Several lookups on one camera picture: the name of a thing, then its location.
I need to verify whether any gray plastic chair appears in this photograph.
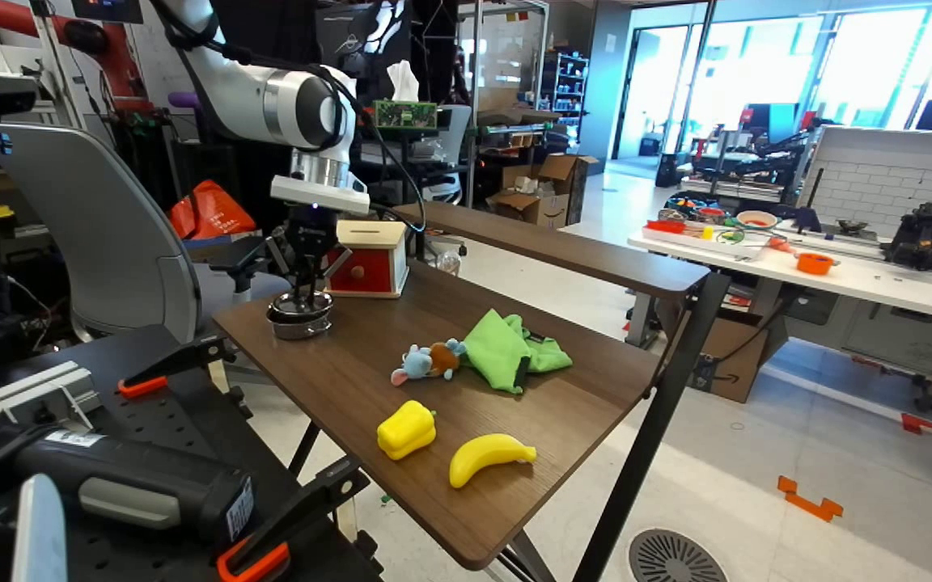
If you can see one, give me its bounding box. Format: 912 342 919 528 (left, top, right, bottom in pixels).
0 120 297 350

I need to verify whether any small steel pot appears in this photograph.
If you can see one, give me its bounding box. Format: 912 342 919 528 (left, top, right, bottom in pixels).
265 307 337 346

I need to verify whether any white work table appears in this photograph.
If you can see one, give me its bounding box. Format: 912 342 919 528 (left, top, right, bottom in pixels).
626 207 932 418

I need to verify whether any black gray handheld device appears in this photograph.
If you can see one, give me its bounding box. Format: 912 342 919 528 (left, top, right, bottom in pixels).
10 426 257 546

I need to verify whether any blue plush toy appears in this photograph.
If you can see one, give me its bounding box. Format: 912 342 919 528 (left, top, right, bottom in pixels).
387 335 468 389

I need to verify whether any green circuit board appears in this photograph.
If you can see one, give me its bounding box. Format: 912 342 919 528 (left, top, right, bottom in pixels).
368 96 442 137

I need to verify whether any red orange bag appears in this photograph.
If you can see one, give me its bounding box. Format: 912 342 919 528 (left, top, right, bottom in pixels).
168 178 257 244

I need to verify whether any orange bowl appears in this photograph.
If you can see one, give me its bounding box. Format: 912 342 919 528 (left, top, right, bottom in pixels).
794 249 842 277

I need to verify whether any green plush toy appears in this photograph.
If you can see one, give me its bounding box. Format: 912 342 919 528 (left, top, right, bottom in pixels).
457 307 575 399

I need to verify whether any yellow toy bell pepper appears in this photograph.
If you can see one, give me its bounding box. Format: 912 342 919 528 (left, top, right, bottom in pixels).
375 399 439 461

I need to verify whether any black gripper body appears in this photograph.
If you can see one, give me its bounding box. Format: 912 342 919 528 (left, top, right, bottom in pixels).
282 207 347 272

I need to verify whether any round floor drain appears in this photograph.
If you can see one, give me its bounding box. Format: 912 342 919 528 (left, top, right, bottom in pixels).
625 528 730 582

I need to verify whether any yellow toy banana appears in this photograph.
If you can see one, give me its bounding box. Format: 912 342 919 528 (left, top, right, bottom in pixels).
445 430 541 492

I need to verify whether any long brown wooden table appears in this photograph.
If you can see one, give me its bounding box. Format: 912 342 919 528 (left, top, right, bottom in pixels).
392 200 730 582

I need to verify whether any open cardboard box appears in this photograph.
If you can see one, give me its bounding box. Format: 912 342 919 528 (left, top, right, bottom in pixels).
484 189 542 227

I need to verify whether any orange floor tape marker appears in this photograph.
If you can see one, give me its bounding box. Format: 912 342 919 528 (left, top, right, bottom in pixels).
774 473 849 523

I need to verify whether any white partition panel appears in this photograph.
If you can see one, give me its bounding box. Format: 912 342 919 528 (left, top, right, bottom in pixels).
809 125 932 220

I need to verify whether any wooden box with orange drawer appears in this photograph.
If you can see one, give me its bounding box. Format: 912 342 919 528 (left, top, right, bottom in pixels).
327 218 412 300

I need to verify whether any orange clamp handle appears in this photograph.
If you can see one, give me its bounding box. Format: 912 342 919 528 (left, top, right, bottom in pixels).
113 373 171 400
214 538 295 582

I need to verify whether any cardboard box under table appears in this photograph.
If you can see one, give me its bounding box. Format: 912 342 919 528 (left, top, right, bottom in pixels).
690 311 774 404

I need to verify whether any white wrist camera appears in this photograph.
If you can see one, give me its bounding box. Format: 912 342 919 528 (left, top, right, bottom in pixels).
268 174 375 218

